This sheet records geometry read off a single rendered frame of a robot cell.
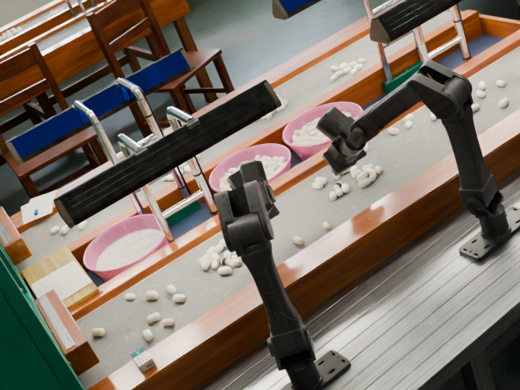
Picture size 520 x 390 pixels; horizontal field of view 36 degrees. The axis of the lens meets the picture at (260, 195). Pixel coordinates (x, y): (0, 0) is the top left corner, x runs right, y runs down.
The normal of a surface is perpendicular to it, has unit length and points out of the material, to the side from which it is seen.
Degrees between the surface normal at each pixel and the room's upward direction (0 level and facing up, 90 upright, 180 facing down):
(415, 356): 0
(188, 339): 0
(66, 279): 0
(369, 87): 90
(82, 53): 90
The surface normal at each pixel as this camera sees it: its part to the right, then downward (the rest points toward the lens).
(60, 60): 0.53, 0.26
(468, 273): -0.33, -0.81
